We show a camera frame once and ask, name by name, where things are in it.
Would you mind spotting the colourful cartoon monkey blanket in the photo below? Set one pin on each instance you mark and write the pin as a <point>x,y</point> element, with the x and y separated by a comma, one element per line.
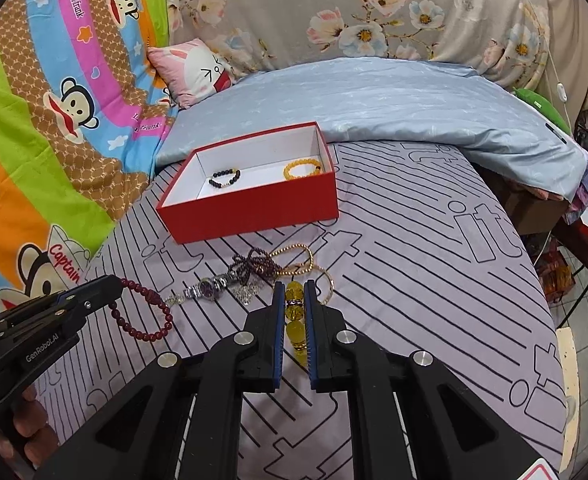
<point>49,160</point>

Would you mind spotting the beige bed frame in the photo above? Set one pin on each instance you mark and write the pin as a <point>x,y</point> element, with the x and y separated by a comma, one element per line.
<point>567,385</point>

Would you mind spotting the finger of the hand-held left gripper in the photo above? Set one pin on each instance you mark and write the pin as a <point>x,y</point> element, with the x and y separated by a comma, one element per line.
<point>91,287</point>
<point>96,305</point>

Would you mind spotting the grey floral blanket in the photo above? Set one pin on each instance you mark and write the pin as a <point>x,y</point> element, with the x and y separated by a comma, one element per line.
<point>324,10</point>

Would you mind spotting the red cardboard box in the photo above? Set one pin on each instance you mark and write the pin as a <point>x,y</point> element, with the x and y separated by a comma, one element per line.
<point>254,210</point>

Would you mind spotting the thin gold bangle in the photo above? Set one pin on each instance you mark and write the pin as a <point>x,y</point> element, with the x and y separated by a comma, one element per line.
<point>331,285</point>

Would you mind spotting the green cushion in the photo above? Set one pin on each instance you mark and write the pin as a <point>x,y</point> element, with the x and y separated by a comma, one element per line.
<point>538,105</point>

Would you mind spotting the pink bunny pillow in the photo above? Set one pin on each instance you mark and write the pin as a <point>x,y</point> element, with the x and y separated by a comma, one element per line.
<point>189,70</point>

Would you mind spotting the orange packets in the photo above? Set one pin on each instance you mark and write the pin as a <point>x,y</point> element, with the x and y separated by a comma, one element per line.
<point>558,275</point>

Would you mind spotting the silver wristwatch purple face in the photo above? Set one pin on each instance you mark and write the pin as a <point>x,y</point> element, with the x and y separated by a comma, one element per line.
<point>208,288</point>

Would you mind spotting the grey striped bed sheet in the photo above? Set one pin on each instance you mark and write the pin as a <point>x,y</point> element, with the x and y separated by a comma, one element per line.
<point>423,285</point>

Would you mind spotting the brown cardboard box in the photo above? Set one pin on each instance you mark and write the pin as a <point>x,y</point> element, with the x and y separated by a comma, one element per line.
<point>533,210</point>

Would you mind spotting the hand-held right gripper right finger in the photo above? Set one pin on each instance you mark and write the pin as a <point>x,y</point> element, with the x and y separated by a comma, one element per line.
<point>312,345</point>

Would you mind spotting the purple floral cloth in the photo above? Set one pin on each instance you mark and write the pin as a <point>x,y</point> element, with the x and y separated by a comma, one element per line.
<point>581,195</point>

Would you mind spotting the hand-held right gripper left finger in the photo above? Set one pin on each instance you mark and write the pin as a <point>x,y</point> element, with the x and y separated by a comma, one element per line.
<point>277,340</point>

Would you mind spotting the person's left hand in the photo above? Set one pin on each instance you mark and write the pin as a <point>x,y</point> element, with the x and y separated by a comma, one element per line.
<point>31,422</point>

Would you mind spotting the small black device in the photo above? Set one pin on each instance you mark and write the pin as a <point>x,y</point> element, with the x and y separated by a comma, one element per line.
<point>556,133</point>

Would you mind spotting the light blue quilt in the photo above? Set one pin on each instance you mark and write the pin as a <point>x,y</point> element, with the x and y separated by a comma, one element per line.
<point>398,100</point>

